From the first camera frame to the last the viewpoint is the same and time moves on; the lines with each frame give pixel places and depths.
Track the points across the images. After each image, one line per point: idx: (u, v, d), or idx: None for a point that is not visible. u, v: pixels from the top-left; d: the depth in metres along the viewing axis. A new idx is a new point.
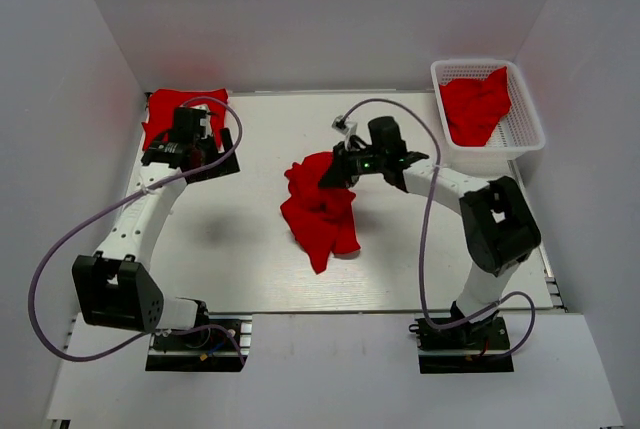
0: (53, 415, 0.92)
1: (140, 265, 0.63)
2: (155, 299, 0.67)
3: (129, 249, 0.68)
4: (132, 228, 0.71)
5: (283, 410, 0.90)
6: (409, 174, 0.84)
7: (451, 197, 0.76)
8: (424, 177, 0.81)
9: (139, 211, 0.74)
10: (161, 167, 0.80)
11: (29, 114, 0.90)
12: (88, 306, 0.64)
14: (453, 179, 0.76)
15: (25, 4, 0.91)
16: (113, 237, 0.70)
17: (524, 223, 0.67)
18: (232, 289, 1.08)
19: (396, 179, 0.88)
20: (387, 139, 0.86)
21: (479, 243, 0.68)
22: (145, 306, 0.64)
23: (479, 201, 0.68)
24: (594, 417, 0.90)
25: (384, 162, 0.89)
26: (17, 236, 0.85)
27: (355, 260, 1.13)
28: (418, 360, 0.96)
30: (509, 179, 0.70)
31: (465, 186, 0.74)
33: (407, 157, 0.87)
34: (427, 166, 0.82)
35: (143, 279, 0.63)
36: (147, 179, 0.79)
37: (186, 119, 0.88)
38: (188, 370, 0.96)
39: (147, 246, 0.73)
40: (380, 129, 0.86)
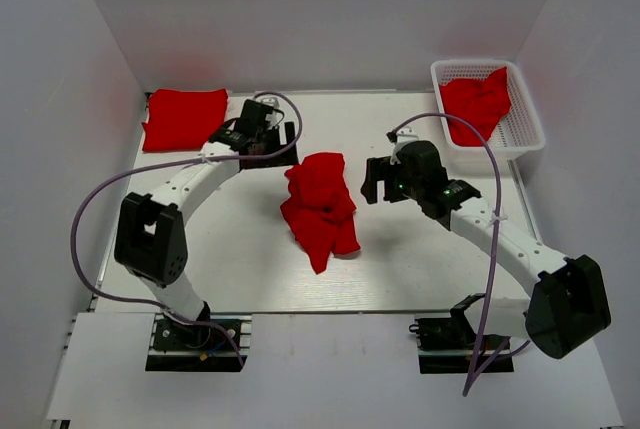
0: (53, 416, 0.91)
1: (180, 214, 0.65)
2: (182, 256, 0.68)
3: (175, 199, 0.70)
4: (183, 185, 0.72)
5: (284, 409, 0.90)
6: (462, 216, 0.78)
7: (516, 266, 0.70)
8: (479, 226, 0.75)
9: (194, 172, 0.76)
10: (222, 147, 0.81)
11: (29, 114, 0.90)
12: (124, 239, 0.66)
14: (521, 245, 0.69)
15: (26, 5, 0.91)
16: (164, 186, 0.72)
17: (598, 310, 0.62)
18: (239, 293, 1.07)
19: (438, 213, 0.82)
20: (424, 164, 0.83)
21: (546, 329, 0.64)
22: (169, 255, 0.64)
23: (559, 289, 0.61)
24: (595, 417, 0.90)
25: (423, 193, 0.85)
26: (17, 235, 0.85)
27: (355, 260, 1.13)
28: (418, 360, 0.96)
30: (590, 258, 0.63)
31: (537, 259, 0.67)
33: (451, 189, 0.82)
34: (482, 213, 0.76)
35: (178, 230, 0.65)
36: (207, 153, 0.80)
37: (253, 109, 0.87)
38: (188, 370, 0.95)
39: (191, 207, 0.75)
40: (416, 154, 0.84)
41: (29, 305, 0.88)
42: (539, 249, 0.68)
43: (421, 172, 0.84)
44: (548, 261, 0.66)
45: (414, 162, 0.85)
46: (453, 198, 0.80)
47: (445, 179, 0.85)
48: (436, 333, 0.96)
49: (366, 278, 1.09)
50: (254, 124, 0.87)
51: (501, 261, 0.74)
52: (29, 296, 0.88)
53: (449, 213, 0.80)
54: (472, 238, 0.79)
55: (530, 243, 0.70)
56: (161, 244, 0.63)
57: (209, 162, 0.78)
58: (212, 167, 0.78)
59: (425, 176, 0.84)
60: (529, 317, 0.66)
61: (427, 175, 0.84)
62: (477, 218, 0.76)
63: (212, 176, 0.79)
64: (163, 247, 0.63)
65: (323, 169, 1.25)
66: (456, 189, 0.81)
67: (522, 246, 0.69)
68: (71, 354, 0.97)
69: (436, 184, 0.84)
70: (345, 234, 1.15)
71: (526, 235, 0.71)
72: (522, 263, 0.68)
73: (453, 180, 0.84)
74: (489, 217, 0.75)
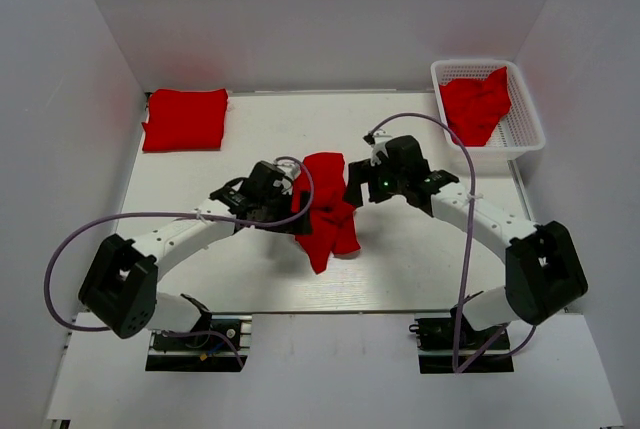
0: (53, 416, 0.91)
1: (154, 270, 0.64)
2: (145, 312, 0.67)
3: (155, 252, 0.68)
4: (168, 237, 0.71)
5: (284, 409, 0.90)
6: (440, 200, 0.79)
7: (492, 238, 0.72)
8: (456, 206, 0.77)
9: (183, 227, 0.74)
10: (220, 206, 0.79)
11: (28, 114, 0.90)
12: (93, 280, 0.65)
14: (494, 217, 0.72)
15: (26, 4, 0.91)
16: (149, 234, 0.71)
17: (572, 274, 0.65)
18: (239, 294, 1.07)
19: (421, 201, 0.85)
20: (406, 156, 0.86)
21: (523, 295, 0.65)
22: (133, 309, 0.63)
23: (529, 255, 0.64)
24: (595, 417, 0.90)
25: (407, 184, 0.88)
26: (17, 236, 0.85)
27: (355, 260, 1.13)
28: (418, 360, 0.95)
30: (557, 224, 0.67)
31: (510, 227, 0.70)
33: (431, 177, 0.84)
34: (459, 194, 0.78)
35: (147, 286, 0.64)
36: (204, 208, 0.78)
37: (261, 173, 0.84)
38: (188, 370, 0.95)
39: (172, 260, 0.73)
40: (398, 147, 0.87)
41: (29, 305, 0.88)
42: (511, 219, 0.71)
43: (405, 164, 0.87)
44: (521, 229, 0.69)
45: (396, 156, 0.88)
46: (433, 185, 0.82)
47: (426, 170, 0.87)
48: (435, 331, 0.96)
49: (365, 278, 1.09)
50: (260, 189, 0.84)
51: (478, 236, 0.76)
52: (29, 295, 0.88)
53: (429, 200, 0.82)
54: (452, 220, 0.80)
55: (503, 215, 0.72)
56: (126, 295, 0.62)
57: (202, 219, 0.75)
58: (206, 224, 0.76)
59: (408, 169, 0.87)
60: (506, 289, 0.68)
61: (409, 167, 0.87)
62: (454, 198, 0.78)
63: (201, 233, 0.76)
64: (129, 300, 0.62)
65: (323, 168, 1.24)
66: (436, 177, 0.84)
67: (495, 218, 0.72)
68: (72, 354, 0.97)
69: (418, 175, 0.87)
70: (344, 235, 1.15)
71: (498, 209, 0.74)
72: (496, 234, 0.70)
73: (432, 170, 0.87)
74: (465, 197, 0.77)
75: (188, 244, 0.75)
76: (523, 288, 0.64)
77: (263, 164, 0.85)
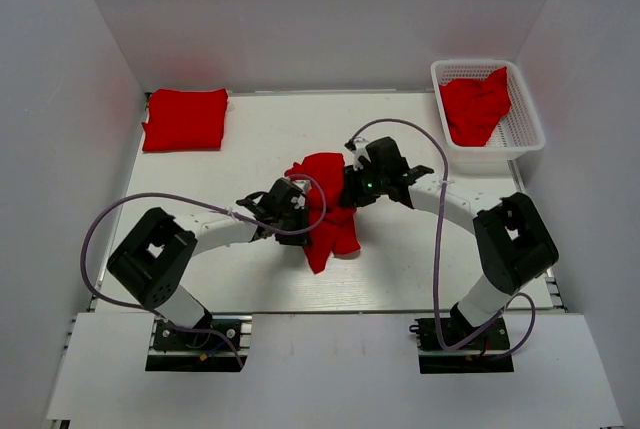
0: (53, 415, 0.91)
1: (193, 243, 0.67)
2: (168, 288, 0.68)
3: (193, 230, 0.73)
4: (203, 221, 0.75)
5: (284, 409, 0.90)
6: (417, 189, 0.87)
7: (463, 214, 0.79)
8: (431, 192, 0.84)
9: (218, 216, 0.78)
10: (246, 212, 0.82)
11: (27, 114, 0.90)
12: (126, 244, 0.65)
14: (464, 196, 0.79)
15: (26, 4, 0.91)
16: (188, 216, 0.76)
17: (540, 240, 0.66)
18: (239, 294, 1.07)
19: (401, 195, 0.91)
20: (384, 154, 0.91)
21: (496, 265, 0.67)
22: (164, 279, 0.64)
23: (494, 219, 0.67)
24: (594, 418, 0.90)
25: (387, 181, 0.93)
26: (17, 236, 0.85)
27: (355, 260, 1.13)
28: (418, 360, 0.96)
30: (524, 196, 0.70)
31: (476, 203, 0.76)
33: (408, 172, 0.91)
34: (433, 181, 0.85)
35: (183, 257, 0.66)
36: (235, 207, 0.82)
37: (281, 189, 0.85)
38: (188, 370, 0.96)
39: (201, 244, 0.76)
40: (376, 147, 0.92)
41: (28, 304, 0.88)
42: (479, 195, 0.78)
43: (384, 164, 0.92)
44: (487, 202, 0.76)
45: (374, 155, 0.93)
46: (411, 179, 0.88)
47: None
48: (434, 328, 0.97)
49: (366, 278, 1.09)
50: (279, 203, 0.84)
51: (451, 215, 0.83)
52: (28, 295, 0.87)
53: (409, 192, 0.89)
54: (430, 207, 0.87)
55: (472, 193, 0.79)
56: (163, 263, 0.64)
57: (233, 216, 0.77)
58: (234, 222, 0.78)
59: (387, 166, 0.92)
60: (483, 261, 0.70)
61: (388, 165, 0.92)
62: (429, 185, 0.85)
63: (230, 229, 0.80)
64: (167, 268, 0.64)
65: (321, 167, 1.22)
66: (412, 171, 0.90)
67: (463, 197, 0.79)
68: (72, 354, 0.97)
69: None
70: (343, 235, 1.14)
71: (468, 188, 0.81)
72: (466, 210, 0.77)
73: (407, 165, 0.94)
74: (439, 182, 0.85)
75: (220, 235, 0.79)
76: (494, 256, 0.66)
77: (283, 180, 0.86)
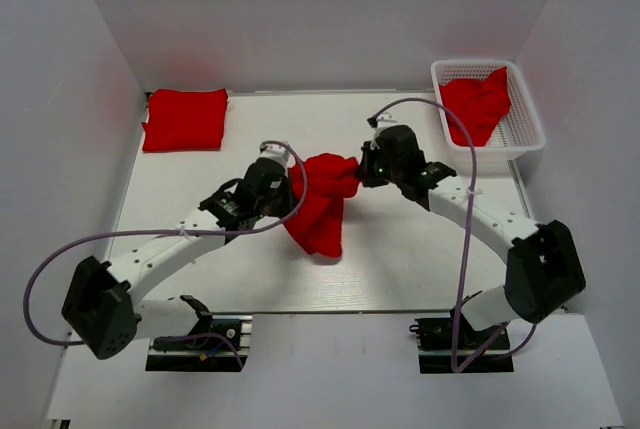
0: (54, 415, 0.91)
1: (127, 299, 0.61)
2: (125, 335, 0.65)
3: (131, 275, 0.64)
4: (147, 258, 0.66)
5: (284, 408, 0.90)
6: (438, 194, 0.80)
7: (491, 236, 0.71)
8: (455, 203, 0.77)
9: (165, 245, 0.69)
10: (209, 218, 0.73)
11: (28, 114, 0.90)
12: (70, 300, 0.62)
14: (494, 215, 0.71)
15: (26, 4, 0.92)
16: (128, 255, 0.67)
17: (571, 272, 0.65)
18: (239, 293, 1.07)
19: (417, 194, 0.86)
20: (402, 148, 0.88)
21: (525, 299, 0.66)
22: (110, 334, 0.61)
23: (532, 259, 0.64)
24: (594, 417, 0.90)
25: (403, 177, 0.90)
26: (18, 236, 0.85)
27: (356, 260, 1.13)
28: (418, 360, 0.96)
30: (560, 224, 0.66)
31: (511, 227, 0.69)
33: (428, 170, 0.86)
34: (458, 190, 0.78)
35: (122, 313, 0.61)
36: (190, 223, 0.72)
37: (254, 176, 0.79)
38: (188, 370, 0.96)
39: (154, 280, 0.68)
40: (394, 138, 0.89)
41: (29, 303, 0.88)
42: (512, 218, 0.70)
43: (404, 157, 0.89)
44: (521, 226, 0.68)
45: (391, 147, 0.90)
46: (429, 179, 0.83)
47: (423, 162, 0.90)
48: (433, 324, 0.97)
49: (365, 278, 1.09)
50: (255, 193, 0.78)
51: (478, 233, 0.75)
52: (29, 293, 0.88)
53: (427, 194, 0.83)
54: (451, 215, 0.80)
55: (503, 213, 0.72)
56: (101, 325, 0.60)
57: (185, 235, 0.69)
58: (189, 241, 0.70)
59: (404, 161, 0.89)
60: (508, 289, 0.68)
61: (407, 159, 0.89)
62: (453, 194, 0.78)
63: (186, 251, 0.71)
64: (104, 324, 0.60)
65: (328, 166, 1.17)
66: (433, 170, 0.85)
67: (493, 216, 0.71)
68: (72, 354, 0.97)
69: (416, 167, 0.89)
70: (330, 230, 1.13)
71: (497, 206, 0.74)
72: (496, 232, 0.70)
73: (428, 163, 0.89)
74: (464, 193, 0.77)
75: (171, 263, 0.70)
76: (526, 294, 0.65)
77: (254, 167, 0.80)
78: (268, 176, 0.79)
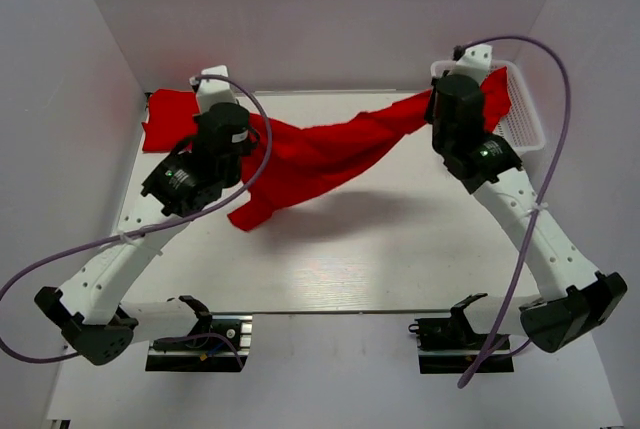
0: (54, 415, 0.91)
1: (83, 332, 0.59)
2: (120, 338, 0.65)
3: (81, 303, 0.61)
4: (94, 280, 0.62)
5: (284, 409, 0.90)
6: (497, 190, 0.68)
7: (541, 266, 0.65)
8: (514, 210, 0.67)
9: (110, 257, 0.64)
10: (154, 208, 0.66)
11: (29, 114, 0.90)
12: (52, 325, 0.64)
14: (555, 248, 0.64)
15: (27, 4, 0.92)
16: (78, 277, 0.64)
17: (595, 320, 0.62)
18: (239, 293, 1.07)
19: (465, 172, 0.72)
20: (464, 113, 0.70)
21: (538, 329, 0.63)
22: (99, 350, 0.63)
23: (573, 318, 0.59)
24: (595, 418, 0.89)
25: (455, 147, 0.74)
26: (18, 236, 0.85)
27: (356, 260, 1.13)
28: (418, 359, 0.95)
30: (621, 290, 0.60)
31: (568, 267, 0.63)
33: (488, 148, 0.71)
34: (520, 194, 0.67)
35: (91, 338, 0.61)
36: (134, 219, 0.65)
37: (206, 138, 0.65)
38: (187, 370, 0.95)
39: (117, 293, 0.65)
40: (457, 98, 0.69)
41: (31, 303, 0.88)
42: (571, 256, 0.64)
43: (464, 126, 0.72)
44: (579, 272, 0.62)
45: (451, 106, 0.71)
46: (486, 164, 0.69)
47: (485, 134, 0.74)
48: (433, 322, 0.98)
49: (366, 278, 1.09)
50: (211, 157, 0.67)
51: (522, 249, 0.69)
52: (29, 294, 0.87)
53: (478, 176, 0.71)
54: (497, 214, 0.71)
55: (564, 247, 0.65)
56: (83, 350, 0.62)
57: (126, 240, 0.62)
58: (133, 244, 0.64)
59: (461, 126, 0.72)
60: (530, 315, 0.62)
61: (466, 128, 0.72)
62: (513, 199, 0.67)
63: (138, 256, 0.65)
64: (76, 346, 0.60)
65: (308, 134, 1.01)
66: (494, 150, 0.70)
67: (552, 248, 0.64)
68: None
69: (475, 139, 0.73)
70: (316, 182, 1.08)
71: (559, 233, 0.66)
72: (550, 268, 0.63)
73: (490, 137, 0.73)
74: (528, 200, 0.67)
75: (126, 272, 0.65)
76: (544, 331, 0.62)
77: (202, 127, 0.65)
78: (219, 135, 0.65)
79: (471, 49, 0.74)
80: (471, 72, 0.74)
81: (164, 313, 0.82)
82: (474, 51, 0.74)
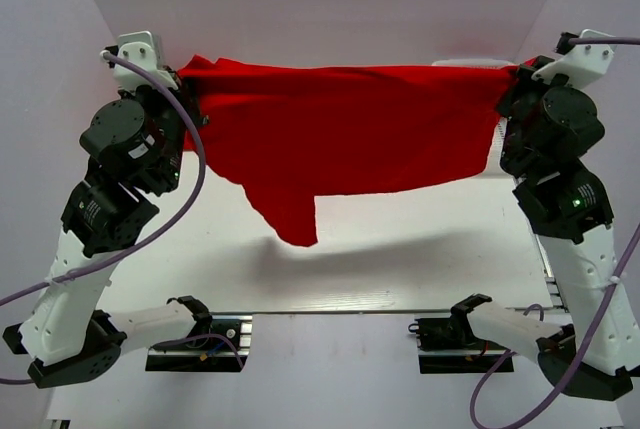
0: (54, 415, 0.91)
1: (43, 378, 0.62)
2: (101, 357, 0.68)
3: (36, 351, 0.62)
4: (41, 328, 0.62)
5: (283, 409, 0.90)
6: (579, 253, 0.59)
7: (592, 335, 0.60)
8: (588, 277, 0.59)
9: (50, 302, 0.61)
10: (75, 246, 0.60)
11: (29, 113, 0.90)
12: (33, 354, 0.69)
14: (617, 325, 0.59)
15: (28, 3, 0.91)
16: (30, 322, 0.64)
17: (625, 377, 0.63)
18: (235, 291, 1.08)
19: (548, 218, 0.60)
20: (567, 148, 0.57)
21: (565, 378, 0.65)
22: (77, 376, 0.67)
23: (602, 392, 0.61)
24: (595, 418, 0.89)
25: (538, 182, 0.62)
26: (17, 236, 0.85)
27: (358, 262, 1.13)
28: (418, 360, 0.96)
30: None
31: (625, 346, 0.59)
33: (582, 196, 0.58)
34: (602, 260, 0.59)
35: (57, 378, 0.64)
36: (62, 259, 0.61)
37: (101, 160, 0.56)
38: (188, 370, 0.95)
39: (76, 329, 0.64)
40: (566, 127, 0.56)
41: (29, 304, 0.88)
42: (630, 334, 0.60)
43: (552, 158, 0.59)
44: (630, 353, 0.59)
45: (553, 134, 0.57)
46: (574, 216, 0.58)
47: (577, 168, 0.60)
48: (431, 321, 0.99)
49: (366, 278, 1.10)
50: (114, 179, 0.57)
51: (579, 311, 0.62)
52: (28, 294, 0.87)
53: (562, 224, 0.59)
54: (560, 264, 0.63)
55: (627, 324, 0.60)
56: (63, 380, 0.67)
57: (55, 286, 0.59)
58: (66, 288, 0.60)
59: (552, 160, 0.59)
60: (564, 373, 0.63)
61: (553, 160, 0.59)
62: (591, 265, 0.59)
63: (79, 295, 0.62)
64: (57, 384, 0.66)
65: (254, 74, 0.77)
66: (588, 199, 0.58)
67: (615, 325, 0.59)
68: None
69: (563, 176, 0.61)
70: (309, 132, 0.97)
71: (627, 309, 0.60)
72: (606, 346, 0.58)
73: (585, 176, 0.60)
74: (606, 267, 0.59)
75: (72, 314, 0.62)
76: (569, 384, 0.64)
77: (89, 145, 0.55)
78: (109, 156, 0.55)
79: (586, 45, 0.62)
80: (578, 72, 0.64)
81: (156, 321, 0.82)
82: (588, 48, 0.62)
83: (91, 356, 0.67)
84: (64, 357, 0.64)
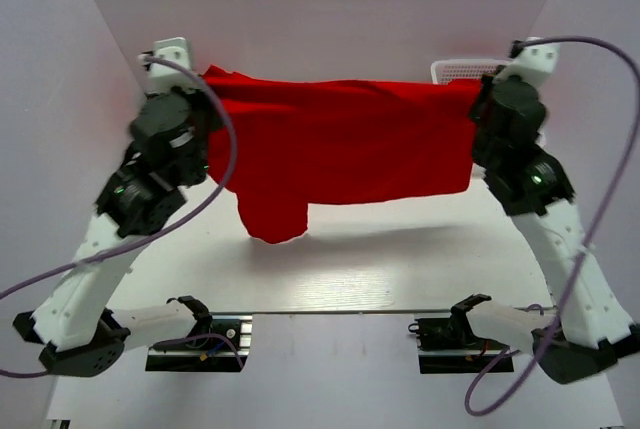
0: (54, 415, 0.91)
1: (57, 361, 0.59)
2: (109, 350, 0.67)
3: (47, 334, 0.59)
4: (60, 310, 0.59)
5: (283, 409, 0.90)
6: (545, 225, 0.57)
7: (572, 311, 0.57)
8: (557, 250, 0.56)
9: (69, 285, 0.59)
10: (108, 228, 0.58)
11: (29, 113, 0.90)
12: None
14: (593, 296, 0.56)
15: (28, 2, 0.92)
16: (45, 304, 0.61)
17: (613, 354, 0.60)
18: (235, 292, 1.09)
19: (512, 199, 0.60)
20: (519, 130, 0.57)
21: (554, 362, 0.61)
22: (83, 367, 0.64)
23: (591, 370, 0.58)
24: (595, 418, 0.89)
25: (500, 167, 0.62)
26: (17, 236, 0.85)
27: (359, 261, 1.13)
28: (418, 360, 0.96)
30: None
31: (604, 318, 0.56)
33: (540, 173, 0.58)
34: (570, 232, 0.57)
35: (67, 364, 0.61)
36: (90, 241, 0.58)
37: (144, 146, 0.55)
38: (188, 370, 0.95)
39: (91, 316, 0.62)
40: (513, 109, 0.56)
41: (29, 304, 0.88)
42: (609, 305, 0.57)
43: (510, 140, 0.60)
44: (613, 325, 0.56)
45: (505, 118, 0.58)
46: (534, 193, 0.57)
47: (536, 150, 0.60)
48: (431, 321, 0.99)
49: (366, 278, 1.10)
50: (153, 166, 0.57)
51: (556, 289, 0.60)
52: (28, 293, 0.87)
53: (525, 203, 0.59)
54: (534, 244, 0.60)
55: (603, 295, 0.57)
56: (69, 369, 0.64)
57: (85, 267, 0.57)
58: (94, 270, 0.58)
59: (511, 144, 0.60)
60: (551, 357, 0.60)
61: (511, 143, 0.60)
62: (558, 236, 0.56)
63: (101, 280, 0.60)
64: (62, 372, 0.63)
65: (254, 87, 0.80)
66: (547, 175, 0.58)
67: (592, 297, 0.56)
68: None
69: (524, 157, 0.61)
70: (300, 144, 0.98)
71: (601, 279, 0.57)
72: (585, 319, 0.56)
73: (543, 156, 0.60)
74: (575, 238, 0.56)
75: (92, 298, 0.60)
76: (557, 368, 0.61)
77: (136, 131, 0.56)
78: (155, 144, 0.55)
79: (532, 47, 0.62)
80: (528, 74, 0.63)
81: (157, 318, 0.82)
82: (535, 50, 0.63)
83: (101, 346, 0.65)
84: (76, 344, 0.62)
